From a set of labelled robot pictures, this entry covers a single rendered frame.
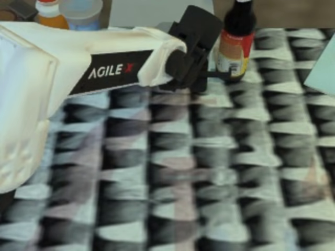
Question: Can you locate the orange juice bottle white cap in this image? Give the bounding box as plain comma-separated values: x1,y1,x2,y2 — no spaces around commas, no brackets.
35,0,70,30

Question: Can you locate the dark glass bottle orange label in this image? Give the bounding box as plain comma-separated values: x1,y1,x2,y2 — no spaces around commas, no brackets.
214,0,257,82

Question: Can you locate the dark brown box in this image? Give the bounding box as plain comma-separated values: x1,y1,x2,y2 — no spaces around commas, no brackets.
0,0,38,22

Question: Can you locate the pale teal flat panel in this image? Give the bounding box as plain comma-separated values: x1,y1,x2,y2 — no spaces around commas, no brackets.
303,33,335,96

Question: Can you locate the clear plastic cup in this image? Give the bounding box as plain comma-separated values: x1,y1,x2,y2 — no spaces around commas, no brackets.
58,0,104,31

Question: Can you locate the black white patterned tablecloth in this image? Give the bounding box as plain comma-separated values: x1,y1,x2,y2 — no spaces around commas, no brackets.
0,25,335,251

